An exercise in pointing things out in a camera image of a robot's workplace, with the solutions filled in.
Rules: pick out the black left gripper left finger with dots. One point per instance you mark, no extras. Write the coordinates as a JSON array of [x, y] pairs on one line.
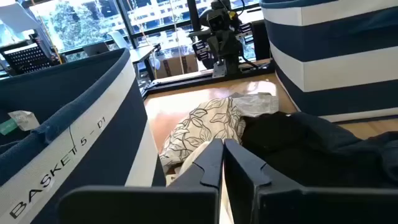
[[208, 168]]

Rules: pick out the white leaf-print cloth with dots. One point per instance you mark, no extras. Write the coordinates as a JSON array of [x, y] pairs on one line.
[[211, 121]]

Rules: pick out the black aluminium table frame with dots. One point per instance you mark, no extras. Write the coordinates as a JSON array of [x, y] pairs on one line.
[[186, 81]]

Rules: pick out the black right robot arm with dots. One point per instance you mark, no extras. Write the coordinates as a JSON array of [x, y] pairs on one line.
[[230, 67]]

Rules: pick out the white board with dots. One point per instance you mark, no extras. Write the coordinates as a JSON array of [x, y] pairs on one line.
[[15, 18]]

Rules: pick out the striped fabric basket with label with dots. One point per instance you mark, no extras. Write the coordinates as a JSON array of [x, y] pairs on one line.
[[102, 124]]

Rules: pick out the green tag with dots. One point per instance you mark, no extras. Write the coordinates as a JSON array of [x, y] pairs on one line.
[[7, 127]]

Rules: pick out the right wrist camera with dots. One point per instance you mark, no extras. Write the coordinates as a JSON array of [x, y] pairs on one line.
[[217, 21]]

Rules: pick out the grey office desk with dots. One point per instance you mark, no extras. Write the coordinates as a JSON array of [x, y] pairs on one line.
[[141, 53]]

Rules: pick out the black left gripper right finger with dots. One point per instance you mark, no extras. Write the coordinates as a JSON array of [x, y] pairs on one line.
[[242, 174]]

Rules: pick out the light grey speckled cloth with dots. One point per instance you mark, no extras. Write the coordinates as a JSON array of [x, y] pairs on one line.
[[258, 104]]

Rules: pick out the grey laptop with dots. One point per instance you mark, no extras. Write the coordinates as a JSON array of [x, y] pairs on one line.
[[95, 49]]

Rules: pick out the white paper tag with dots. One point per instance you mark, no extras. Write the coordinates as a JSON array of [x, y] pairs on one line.
[[25, 119]]

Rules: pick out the dark blue garment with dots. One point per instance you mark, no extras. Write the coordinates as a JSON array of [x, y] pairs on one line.
[[329, 130]]

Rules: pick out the navy white striped fabric basket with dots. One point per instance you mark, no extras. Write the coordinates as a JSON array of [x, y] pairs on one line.
[[335, 71]]

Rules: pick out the black garment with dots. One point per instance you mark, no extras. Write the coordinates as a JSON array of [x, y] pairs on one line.
[[273, 149]]

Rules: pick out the cardboard box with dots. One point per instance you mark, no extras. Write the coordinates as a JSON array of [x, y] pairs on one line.
[[175, 67]]

